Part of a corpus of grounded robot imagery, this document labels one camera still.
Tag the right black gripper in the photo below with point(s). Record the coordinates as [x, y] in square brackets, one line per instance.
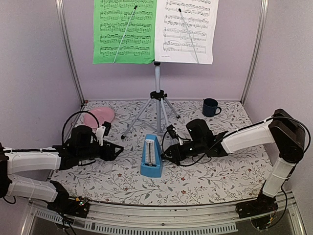
[173, 149]

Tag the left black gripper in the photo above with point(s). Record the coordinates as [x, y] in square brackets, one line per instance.
[111, 156]

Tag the blue metronome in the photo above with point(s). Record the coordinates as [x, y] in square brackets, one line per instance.
[151, 163]

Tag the clear metronome front cover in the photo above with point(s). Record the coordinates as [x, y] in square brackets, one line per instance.
[117, 166]

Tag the light blue music stand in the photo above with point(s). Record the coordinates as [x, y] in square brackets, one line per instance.
[160, 97]

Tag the white sheet music page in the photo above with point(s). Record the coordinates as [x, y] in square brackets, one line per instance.
[184, 31]

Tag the green sheet music page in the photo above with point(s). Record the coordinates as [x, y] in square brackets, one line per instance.
[124, 31]

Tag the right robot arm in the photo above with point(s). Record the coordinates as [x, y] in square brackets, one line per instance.
[290, 136]

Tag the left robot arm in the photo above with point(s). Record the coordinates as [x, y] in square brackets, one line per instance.
[84, 144]

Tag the floral patterned table mat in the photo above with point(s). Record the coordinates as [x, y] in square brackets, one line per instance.
[231, 178]

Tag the pink plate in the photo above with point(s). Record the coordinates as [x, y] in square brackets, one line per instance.
[101, 113]

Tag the dark blue mug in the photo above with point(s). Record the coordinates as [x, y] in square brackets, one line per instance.
[210, 107]

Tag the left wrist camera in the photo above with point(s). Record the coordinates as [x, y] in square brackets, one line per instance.
[102, 131]

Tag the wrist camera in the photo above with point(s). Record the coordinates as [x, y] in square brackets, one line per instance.
[102, 131]
[175, 134]

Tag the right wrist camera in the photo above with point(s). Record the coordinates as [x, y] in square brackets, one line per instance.
[175, 134]

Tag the metal front rail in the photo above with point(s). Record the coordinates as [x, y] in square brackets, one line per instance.
[215, 219]

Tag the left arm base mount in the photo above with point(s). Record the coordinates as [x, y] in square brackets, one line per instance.
[70, 206]

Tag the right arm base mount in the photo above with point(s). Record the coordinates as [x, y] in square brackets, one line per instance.
[261, 211]

